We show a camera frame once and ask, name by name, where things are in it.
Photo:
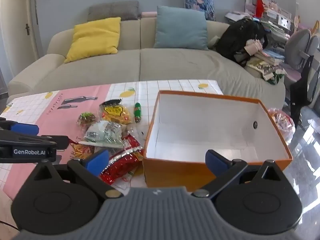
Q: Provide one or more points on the white cat face box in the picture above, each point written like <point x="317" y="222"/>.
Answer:
<point x="284" y="22"/>

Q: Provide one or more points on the yellow noodle snack packet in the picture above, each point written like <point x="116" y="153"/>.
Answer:
<point x="117" y="115"/>

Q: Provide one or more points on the pink white cloth bundle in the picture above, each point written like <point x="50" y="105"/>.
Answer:
<point x="252" y="46"/>

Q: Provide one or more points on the black garment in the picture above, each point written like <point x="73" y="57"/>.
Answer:
<point x="300" y="92"/>

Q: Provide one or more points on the blue pillow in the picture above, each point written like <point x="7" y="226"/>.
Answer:
<point x="180" y="27"/>

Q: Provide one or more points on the black backpack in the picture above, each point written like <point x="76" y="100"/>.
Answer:
<point x="237" y="40"/>

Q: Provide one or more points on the red cloth item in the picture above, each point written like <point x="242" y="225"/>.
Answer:
<point x="260" y="5"/>

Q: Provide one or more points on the printed tote bag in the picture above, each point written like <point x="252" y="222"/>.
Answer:
<point x="265" y="70"/>

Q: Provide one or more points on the yellow pillow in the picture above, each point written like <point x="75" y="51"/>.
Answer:
<point x="95" y="38"/>

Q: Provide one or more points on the red snack packet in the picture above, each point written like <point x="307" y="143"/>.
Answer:
<point x="120" y="165"/>

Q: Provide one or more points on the pink white printed tablecloth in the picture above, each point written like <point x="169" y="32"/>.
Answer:
<point x="50" y="115"/>

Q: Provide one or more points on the orange stick snack packet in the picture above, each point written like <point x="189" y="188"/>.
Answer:
<point x="80" y="151"/>

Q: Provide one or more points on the cluttered study desk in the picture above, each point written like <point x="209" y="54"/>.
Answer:
<point x="277" y="22"/>

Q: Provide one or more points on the orange cardboard box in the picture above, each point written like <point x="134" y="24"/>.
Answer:
<point x="175" y="172"/>

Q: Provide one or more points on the white green snack packet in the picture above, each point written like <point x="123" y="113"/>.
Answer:
<point x="102" y="135"/>

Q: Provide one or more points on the grey pillow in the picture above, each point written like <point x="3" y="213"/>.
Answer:
<point x="112" y="10"/>

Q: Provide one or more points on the stack of books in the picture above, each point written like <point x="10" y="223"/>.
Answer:
<point x="270" y="56"/>

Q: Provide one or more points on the beige sofa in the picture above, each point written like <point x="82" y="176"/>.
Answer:
<point x="175" y="67"/>

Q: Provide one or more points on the white door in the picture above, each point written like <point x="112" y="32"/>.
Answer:
<point x="15" y="30"/>

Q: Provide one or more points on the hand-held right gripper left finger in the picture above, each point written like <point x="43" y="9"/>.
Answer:
<point x="97" y="161"/>

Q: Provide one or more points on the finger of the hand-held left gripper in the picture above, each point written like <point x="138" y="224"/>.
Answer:
<point x="60" y="141"/>
<point x="25" y="129"/>

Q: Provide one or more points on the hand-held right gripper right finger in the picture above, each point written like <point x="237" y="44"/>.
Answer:
<point x="216" y="162"/>

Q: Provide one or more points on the green sausage stick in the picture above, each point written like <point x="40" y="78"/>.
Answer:
<point x="137" y="112"/>

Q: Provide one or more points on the grey desk chair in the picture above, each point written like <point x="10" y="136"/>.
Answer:
<point x="297" y="45"/>

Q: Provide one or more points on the green brown snack packet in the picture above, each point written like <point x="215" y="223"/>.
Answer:
<point x="86" y="118"/>

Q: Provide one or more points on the pink folded blanket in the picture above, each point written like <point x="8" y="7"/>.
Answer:
<point x="148" y="15"/>

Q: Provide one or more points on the figure print pillow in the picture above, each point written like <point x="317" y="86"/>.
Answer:
<point x="198" y="1"/>

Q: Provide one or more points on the pink trash bin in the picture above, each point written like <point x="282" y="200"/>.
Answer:
<point x="282" y="122"/>

